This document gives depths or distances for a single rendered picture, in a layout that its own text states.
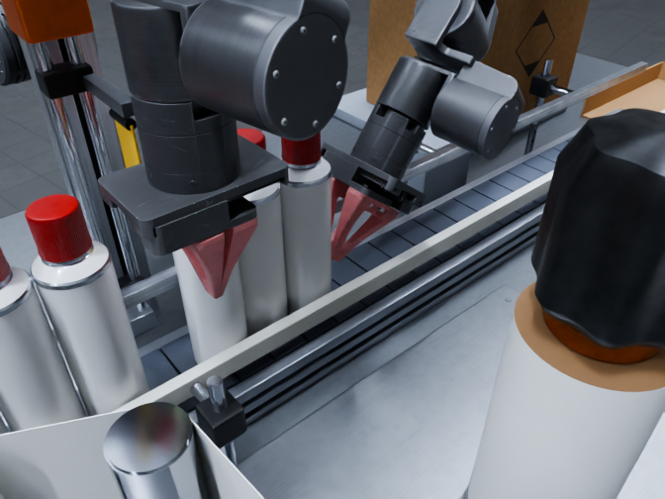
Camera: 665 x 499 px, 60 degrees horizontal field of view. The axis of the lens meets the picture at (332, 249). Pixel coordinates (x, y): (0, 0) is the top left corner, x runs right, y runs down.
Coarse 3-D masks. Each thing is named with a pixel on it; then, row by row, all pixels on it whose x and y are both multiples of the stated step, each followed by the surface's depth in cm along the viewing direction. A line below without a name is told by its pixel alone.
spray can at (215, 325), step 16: (176, 256) 45; (192, 272) 45; (192, 288) 46; (240, 288) 49; (192, 304) 47; (208, 304) 47; (224, 304) 47; (240, 304) 49; (192, 320) 49; (208, 320) 48; (224, 320) 48; (240, 320) 50; (192, 336) 50; (208, 336) 49; (224, 336) 49; (240, 336) 51; (208, 352) 50
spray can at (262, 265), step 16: (256, 144) 44; (256, 192) 46; (272, 192) 47; (256, 208) 46; (272, 208) 47; (272, 224) 48; (256, 240) 48; (272, 240) 49; (240, 256) 49; (256, 256) 49; (272, 256) 50; (240, 272) 50; (256, 272) 50; (272, 272) 51; (256, 288) 51; (272, 288) 52; (256, 304) 52; (272, 304) 53; (256, 320) 53; (272, 320) 54
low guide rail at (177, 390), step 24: (528, 192) 71; (480, 216) 67; (504, 216) 70; (432, 240) 63; (456, 240) 65; (384, 264) 59; (408, 264) 61; (360, 288) 57; (312, 312) 54; (336, 312) 56; (264, 336) 51; (288, 336) 53; (216, 360) 49; (240, 360) 50; (168, 384) 47; (192, 384) 48; (120, 408) 45
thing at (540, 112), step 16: (640, 64) 94; (608, 80) 88; (576, 96) 84; (528, 112) 79; (544, 112) 80; (416, 160) 68; (432, 160) 68; (448, 160) 70; (336, 208) 61; (160, 272) 51; (176, 272) 51; (128, 288) 49; (144, 288) 49; (160, 288) 50; (128, 304) 49
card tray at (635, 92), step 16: (656, 64) 121; (624, 80) 114; (640, 80) 119; (656, 80) 123; (592, 96) 108; (608, 96) 112; (624, 96) 116; (640, 96) 116; (656, 96) 116; (592, 112) 110; (608, 112) 110
